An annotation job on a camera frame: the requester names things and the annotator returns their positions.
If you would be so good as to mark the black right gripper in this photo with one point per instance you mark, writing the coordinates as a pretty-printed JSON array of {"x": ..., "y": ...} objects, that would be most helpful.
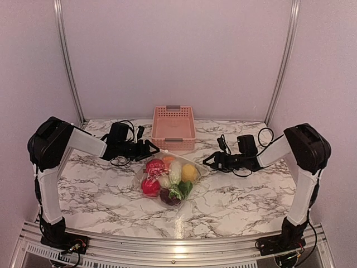
[{"x": 217, "y": 155}]

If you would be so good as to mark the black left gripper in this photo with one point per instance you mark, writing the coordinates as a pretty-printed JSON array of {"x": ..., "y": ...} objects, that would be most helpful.
[{"x": 143, "y": 153}]

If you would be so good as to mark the clear zip top bag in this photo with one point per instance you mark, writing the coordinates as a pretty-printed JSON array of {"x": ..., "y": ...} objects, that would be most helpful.
[{"x": 141, "y": 175}]

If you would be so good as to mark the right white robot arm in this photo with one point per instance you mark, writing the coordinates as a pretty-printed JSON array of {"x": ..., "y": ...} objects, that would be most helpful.
[{"x": 311, "y": 152}]

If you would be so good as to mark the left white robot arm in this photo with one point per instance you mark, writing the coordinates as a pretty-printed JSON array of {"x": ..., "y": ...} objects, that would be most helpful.
[{"x": 47, "y": 147}]

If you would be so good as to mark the orange fake orange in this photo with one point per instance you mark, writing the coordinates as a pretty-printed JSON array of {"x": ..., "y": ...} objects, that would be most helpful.
[{"x": 168, "y": 159}]

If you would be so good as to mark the yellow fake lemon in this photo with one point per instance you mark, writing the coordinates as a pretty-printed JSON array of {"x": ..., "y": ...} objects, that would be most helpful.
[{"x": 189, "y": 173}]

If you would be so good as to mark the red fake apple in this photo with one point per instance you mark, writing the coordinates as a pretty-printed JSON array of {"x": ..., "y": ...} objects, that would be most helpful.
[{"x": 150, "y": 187}]

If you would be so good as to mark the green fake leafy vegetable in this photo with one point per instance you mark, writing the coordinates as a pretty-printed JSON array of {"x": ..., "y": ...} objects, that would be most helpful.
[{"x": 181, "y": 190}]

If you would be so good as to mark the dark purple fake beet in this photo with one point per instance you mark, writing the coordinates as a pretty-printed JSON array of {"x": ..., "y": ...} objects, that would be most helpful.
[{"x": 165, "y": 197}]

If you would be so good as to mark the pink plastic basket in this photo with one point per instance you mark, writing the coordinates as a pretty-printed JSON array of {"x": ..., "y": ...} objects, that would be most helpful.
[{"x": 173, "y": 128}]

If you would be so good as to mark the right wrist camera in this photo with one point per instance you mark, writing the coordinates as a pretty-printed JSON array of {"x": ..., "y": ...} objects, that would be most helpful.
[{"x": 223, "y": 145}]

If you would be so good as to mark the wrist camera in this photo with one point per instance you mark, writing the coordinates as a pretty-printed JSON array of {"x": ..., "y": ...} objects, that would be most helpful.
[
  {"x": 140, "y": 132},
  {"x": 223, "y": 145}
]

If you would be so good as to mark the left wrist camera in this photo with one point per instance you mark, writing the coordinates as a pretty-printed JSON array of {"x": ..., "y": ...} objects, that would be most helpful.
[{"x": 140, "y": 132}]

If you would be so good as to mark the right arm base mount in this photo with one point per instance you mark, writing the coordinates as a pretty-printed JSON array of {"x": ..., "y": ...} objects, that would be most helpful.
[{"x": 276, "y": 244}]

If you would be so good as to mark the front aluminium rail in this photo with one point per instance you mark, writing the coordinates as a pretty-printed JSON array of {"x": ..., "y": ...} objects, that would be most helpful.
[{"x": 106, "y": 250}]

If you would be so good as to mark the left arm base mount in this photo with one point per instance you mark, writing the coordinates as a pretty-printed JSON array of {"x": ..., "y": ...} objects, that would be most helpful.
[{"x": 71, "y": 243}]

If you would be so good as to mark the left aluminium frame post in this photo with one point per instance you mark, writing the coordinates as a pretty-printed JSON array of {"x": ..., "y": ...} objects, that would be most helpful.
[{"x": 66, "y": 58}]

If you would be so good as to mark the aluminium frame post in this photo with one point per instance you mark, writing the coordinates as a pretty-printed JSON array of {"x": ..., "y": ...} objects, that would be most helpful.
[
  {"x": 66, "y": 58},
  {"x": 287, "y": 52}
]

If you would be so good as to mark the right aluminium frame post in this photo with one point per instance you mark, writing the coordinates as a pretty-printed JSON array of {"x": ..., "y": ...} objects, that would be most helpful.
[{"x": 287, "y": 52}]

